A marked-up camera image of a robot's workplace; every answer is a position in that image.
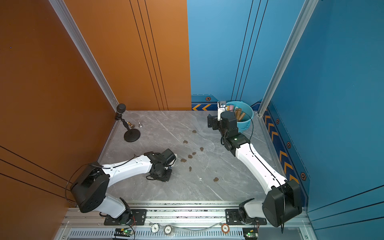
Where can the green pointed shovel wooden handle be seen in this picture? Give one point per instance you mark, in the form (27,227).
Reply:
(238,113)

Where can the red rimmed round sticker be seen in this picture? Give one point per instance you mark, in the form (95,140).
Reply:
(225,228)

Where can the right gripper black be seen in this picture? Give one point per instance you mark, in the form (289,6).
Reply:
(214,119)

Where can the green circuit board left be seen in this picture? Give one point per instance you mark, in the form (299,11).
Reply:
(123,233)

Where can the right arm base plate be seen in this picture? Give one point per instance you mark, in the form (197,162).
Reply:
(238,217)

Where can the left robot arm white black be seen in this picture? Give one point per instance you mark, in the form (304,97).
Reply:
(90,187)

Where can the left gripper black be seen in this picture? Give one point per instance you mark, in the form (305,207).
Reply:
(167,179)

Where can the turquoise plastic bucket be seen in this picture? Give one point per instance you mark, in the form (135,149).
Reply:
(247,121)

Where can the green circuit board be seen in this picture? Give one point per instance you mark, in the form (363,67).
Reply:
(123,233)
(250,234)

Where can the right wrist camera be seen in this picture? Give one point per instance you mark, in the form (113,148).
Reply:
(222,107)

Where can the light green trowel wooden handle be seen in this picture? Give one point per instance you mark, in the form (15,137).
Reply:
(240,116)

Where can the black microphone on stand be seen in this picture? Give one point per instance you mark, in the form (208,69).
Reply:
(131,135)

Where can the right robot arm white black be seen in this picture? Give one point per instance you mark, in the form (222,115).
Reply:
(283,197)

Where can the green circuit board right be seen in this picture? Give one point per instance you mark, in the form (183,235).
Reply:
(250,234)

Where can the brass chess pawn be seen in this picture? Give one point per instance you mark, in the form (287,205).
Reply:
(132,126)

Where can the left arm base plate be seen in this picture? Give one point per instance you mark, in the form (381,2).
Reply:
(135,217)

